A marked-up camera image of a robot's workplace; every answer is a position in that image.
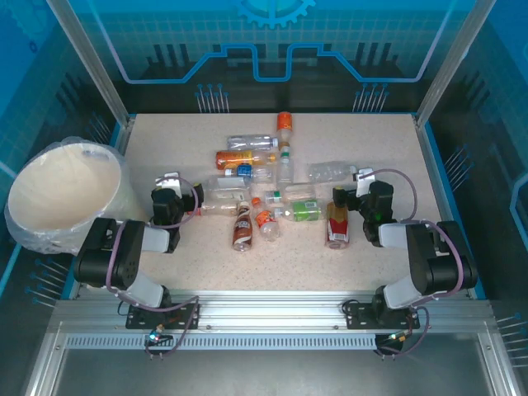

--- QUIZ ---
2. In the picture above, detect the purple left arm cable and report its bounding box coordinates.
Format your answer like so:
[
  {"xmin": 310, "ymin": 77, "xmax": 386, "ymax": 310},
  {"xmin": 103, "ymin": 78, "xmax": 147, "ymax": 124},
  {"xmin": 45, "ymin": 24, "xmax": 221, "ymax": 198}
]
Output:
[{"xmin": 105, "ymin": 176, "xmax": 201, "ymax": 360}]

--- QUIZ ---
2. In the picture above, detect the slotted cable duct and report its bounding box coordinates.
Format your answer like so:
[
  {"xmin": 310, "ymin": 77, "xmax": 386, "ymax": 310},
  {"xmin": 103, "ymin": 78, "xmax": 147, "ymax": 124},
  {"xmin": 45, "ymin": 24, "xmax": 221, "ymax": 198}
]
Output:
[{"xmin": 64, "ymin": 334, "xmax": 379, "ymax": 351}]

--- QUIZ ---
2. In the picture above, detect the small orange-cap bottle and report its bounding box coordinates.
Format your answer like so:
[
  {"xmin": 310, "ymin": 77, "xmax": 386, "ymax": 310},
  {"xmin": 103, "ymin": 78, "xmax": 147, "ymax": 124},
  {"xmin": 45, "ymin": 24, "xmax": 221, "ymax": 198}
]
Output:
[{"xmin": 251, "ymin": 196, "xmax": 282, "ymax": 243}]

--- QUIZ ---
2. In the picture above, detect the ribbed clear plastic bottle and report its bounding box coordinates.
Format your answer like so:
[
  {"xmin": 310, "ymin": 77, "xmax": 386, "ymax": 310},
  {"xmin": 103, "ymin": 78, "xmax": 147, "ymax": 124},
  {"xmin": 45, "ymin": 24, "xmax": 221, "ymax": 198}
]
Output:
[{"xmin": 307, "ymin": 160, "xmax": 358, "ymax": 185}]

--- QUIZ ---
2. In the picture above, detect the red-cap cola bottle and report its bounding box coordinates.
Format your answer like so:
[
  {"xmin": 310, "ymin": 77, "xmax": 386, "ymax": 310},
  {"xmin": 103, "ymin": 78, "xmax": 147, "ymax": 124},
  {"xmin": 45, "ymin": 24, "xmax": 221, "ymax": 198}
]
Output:
[{"xmin": 187, "ymin": 201, "xmax": 240, "ymax": 219}]

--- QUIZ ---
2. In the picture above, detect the large clear white-label bottle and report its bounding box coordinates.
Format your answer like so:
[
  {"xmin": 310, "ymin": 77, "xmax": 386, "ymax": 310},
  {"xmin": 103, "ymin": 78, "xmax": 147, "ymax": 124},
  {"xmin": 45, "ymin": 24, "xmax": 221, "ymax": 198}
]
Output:
[{"xmin": 201, "ymin": 175, "xmax": 252, "ymax": 203}]

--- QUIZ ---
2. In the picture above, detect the aluminium frame post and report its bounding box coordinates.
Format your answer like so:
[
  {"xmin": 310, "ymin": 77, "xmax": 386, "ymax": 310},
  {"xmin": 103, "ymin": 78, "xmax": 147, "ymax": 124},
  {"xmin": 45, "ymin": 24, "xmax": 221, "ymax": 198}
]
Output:
[
  {"xmin": 45, "ymin": 0, "xmax": 135, "ymax": 127},
  {"xmin": 414, "ymin": 0, "xmax": 498, "ymax": 127}
]

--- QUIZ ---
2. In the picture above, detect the green label bottle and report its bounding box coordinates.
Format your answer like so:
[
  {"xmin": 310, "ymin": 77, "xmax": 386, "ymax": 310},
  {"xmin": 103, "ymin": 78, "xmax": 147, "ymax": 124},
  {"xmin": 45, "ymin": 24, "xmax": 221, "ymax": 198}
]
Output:
[{"xmin": 274, "ymin": 199, "xmax": 323, "ymax": 223}]

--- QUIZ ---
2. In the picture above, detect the brown chocolate drink bottle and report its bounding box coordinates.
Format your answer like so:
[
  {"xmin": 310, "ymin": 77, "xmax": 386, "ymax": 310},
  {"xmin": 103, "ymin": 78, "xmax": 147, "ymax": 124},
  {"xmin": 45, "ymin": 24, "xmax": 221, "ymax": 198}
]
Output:
[{"xmin": 231, "ymin": 200, "xmax": 253, "ymax": 252}]

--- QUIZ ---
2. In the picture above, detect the slim clear green-cap bottle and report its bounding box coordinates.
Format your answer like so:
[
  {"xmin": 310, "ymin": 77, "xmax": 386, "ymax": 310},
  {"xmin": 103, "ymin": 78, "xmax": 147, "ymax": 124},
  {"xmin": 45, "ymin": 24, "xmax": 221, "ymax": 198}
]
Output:
[{"xmin": 276, "ymin": 150, "xmax": 295, "ymax": 185}]

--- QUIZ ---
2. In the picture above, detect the small orange-label brown-cap bottle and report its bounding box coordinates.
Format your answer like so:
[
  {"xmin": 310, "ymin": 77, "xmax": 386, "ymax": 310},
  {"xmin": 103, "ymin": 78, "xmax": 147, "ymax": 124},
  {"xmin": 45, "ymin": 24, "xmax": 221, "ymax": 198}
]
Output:
[{"xmin": 276, "ymin": 111, "xmax": 295, "ymax": 152}]

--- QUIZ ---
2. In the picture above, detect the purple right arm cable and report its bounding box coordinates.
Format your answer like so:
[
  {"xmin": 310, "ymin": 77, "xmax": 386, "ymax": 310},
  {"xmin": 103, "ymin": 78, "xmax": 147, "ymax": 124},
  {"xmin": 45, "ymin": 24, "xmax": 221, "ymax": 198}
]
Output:
[{"xmin": 358, "ymin": 167, "xmax": 465, "ymax": 360}]

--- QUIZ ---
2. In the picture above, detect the aluminium front rail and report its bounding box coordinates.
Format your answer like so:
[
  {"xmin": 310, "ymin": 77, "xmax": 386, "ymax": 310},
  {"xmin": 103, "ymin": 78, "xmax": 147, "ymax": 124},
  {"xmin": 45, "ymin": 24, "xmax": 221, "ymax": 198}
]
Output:
[{"xmin": 49, "ymin": 288, "xmax": 494, "ymax": 336}]

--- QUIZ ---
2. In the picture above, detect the orange juice label bottle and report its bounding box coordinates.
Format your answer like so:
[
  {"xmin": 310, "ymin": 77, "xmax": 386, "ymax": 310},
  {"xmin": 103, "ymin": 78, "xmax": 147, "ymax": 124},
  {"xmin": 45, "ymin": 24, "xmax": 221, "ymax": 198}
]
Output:
[{"xmin": 215, "ymin": 149, "xmax": 277, "ymax": 171}]

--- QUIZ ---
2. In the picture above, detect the red label bottle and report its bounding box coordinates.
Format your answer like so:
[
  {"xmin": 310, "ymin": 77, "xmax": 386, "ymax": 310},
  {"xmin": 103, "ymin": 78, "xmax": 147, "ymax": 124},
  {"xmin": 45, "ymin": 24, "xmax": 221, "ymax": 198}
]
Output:
[{"xmin": 324, "ymin": 200, "xmax": 351, "ymax": 251}]

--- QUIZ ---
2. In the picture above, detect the blue label clear bottle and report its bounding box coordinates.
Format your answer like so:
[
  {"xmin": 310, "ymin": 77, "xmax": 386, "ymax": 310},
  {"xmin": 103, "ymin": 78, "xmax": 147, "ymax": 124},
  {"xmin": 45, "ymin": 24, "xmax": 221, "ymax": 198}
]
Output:
[{"xmin": 224, "ymin": 163, "xmax": 276, "ymax": 185}]

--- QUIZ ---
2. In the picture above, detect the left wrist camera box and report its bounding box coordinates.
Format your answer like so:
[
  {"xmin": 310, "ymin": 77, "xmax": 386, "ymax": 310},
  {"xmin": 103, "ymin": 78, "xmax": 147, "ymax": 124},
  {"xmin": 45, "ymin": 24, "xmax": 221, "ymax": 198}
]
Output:
[{"xmin": 155, "ymin": 172, "xmax": 183, "ymax": 200}]

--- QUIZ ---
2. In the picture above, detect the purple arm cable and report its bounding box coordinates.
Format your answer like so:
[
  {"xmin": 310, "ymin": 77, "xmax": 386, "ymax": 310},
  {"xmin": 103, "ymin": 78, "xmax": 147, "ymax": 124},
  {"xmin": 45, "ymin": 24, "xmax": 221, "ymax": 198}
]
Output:
[
  {"xmin": 105, "ymin": 176, "xmax": 201, "ymax": 360},
  {"xmin": 358, "ymin": 167, "xmax": 465, "ymax": 360}
]

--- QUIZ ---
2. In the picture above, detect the clear white-cap bottle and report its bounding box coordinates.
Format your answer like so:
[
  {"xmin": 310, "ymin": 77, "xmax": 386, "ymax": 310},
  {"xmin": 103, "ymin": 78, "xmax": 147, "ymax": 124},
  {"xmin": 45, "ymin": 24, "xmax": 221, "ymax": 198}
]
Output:
[{"xmin": 225, "ymin": 134, "xmax": 280, "ymax": 152}]

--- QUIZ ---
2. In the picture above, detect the blue-edged aluminium side rail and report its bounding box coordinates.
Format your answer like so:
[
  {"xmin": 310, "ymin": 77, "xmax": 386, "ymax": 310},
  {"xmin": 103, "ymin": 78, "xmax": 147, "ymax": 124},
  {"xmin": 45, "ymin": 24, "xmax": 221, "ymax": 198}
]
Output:
[
  {"xmin": 111, "ymin": 115, "xmax": 137, "ymax": 154},
  {"xmin": 412, "ymin": 113, "xmax": 490, "ymax": 300}
]

